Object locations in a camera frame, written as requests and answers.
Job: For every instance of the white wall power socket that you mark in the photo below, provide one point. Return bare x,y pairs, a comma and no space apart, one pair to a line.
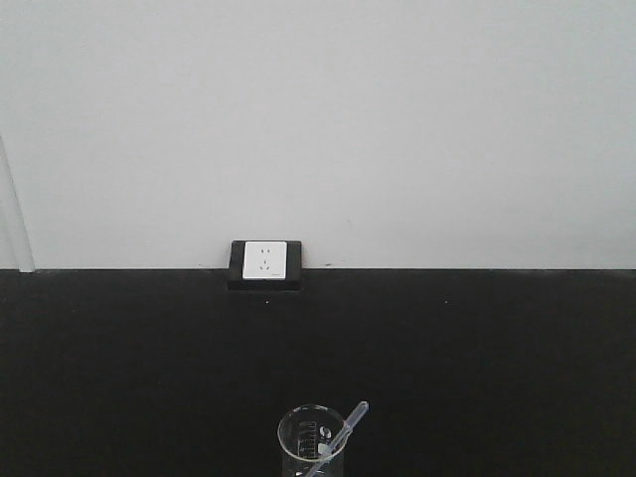
264,260

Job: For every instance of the clear plastic pipette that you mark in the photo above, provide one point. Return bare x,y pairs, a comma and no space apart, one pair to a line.
338,441

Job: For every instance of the black socket mounting box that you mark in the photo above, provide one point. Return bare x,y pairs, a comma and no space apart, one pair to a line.
291,283

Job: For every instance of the clear glass beaker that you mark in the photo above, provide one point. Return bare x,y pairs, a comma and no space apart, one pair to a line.
304,435

